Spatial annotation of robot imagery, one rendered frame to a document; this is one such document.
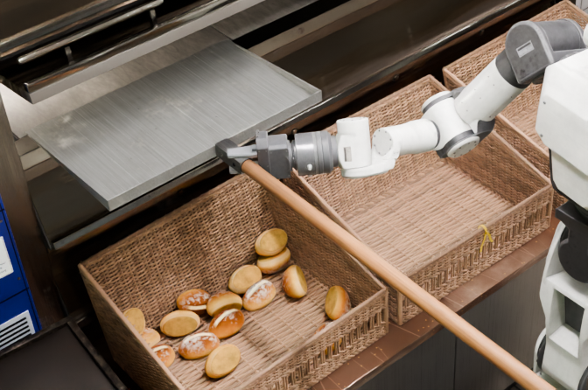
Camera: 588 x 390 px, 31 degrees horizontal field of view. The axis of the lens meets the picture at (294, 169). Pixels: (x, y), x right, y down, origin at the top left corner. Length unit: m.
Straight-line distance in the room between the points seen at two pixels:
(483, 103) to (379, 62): 0.67
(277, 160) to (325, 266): 0.61
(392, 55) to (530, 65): 0.81
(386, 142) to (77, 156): 0.65
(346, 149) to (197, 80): 0.47
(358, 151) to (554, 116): 0.39
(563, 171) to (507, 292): 0.78
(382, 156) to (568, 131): 0.40
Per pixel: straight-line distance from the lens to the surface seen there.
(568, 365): 2.48
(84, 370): 2.35
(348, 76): 2.81
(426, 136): 2.26
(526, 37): 2.15
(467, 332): 1.79
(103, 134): 2.33
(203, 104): 2.37
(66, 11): 2.21
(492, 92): 2.23
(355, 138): 2.14
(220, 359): 2.52
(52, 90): 2.10
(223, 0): 2.26
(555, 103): 2.04
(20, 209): 2.40
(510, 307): 2.90
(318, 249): 2.68
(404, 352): 2.61
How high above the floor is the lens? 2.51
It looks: 38 degrees down
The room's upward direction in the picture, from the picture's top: 5 degrees counter-clockwise
